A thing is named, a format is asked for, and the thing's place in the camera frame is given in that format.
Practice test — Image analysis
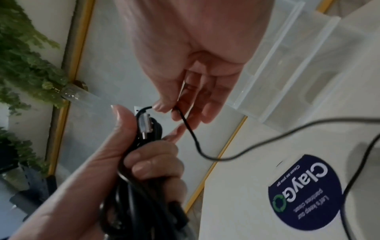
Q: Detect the yellow framed frosted panel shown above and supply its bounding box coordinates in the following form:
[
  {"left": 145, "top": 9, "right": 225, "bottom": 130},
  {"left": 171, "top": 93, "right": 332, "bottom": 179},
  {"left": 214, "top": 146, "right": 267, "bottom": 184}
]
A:
[{"left": 47, "top": 0, "right": 334, "bottom": 212}]

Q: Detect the black metal stand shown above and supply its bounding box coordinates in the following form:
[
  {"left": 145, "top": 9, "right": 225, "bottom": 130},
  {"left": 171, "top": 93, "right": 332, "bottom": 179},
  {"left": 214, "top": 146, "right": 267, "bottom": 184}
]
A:
[{"left": 0, "top": 145, "right": 57, "bottom": 213}]

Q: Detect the clear plastic storage box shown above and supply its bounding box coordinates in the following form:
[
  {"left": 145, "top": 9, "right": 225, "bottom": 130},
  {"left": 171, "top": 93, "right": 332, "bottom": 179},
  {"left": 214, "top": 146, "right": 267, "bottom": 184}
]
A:
[{"left": 228, "top": 0, "right": 380, "bottom": 128}]

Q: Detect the person's left hand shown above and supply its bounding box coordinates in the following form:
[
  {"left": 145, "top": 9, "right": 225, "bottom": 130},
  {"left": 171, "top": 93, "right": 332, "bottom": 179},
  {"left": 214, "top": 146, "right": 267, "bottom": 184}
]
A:
[{"left": 9, "top": 104, "right": 191, "bottom": 240}]

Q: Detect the black cable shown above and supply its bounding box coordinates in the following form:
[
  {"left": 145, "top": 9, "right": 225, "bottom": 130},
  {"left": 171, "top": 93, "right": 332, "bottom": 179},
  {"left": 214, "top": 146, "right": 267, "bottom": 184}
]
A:
[{"left": 99, "top": 106, "right": 380, "bottom": 240}]

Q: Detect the clear glass vase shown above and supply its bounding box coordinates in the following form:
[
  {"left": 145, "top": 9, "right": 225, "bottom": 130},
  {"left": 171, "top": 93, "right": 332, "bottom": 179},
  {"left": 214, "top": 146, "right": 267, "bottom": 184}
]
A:
[{"left": 60, "top": 79, "right": 102, "bottom": 104}]

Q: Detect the large green leafy plant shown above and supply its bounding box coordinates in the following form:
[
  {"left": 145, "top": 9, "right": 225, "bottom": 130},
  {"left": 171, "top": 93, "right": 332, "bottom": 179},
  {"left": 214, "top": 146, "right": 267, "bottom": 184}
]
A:
[{"left": 0, "top": 0, "right": 71, "bottom": 116}]

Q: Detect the person's right hand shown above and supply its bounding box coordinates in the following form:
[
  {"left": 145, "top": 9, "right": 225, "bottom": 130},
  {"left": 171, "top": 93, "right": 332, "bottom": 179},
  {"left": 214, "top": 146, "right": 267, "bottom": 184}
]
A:
[{"left": 114, "top": 0, "right": 275, "bottom": 125}]

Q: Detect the round dark blue sticker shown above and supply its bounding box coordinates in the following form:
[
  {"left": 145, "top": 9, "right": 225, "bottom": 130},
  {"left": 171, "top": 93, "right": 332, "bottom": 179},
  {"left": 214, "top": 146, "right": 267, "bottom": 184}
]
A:
[{"left": 268, "top": 153, "right": 344, "bottom": 230}]

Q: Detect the small green leafy plant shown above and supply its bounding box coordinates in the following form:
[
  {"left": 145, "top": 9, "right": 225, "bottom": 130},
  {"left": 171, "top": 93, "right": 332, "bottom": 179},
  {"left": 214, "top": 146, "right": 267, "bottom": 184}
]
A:
[{"left": 0, "top": 127, "right": 50, "bottom": 175}]

